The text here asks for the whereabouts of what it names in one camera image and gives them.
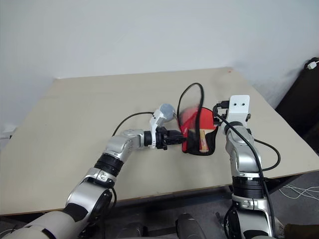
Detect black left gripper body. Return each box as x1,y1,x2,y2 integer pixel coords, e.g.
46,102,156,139
155,126,173,151

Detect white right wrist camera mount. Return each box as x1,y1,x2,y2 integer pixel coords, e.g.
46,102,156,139
225,94,251,126

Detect dark rounded shape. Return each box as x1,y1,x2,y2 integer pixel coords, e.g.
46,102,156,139
175,212,226,239

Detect white floor cables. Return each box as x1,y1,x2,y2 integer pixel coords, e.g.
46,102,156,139
278,183,319,200

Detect grey round object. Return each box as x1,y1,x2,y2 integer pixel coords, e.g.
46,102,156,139
159,103,177,122

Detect dark cabinet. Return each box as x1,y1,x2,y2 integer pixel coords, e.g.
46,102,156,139
275,56,319,151

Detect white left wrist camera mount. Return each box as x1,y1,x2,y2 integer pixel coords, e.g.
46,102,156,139
149,108,168,149

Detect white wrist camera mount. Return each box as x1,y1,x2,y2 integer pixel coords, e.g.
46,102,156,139
149,108,168,149
225,94,251,126

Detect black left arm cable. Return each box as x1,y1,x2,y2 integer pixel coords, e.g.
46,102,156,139
112,111,155,137

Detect grey rounded shape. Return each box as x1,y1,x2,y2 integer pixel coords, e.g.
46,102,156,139
123,222,148,239

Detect olive brown object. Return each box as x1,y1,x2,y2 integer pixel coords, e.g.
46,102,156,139
284,223,319,239

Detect black table leg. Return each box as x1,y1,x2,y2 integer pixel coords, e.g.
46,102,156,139
266,170,319,195

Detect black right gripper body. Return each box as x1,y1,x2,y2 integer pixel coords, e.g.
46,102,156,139
213,108,229,127

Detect red black-trimmed paddle case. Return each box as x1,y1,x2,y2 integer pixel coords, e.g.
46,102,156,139
176,83,218,156

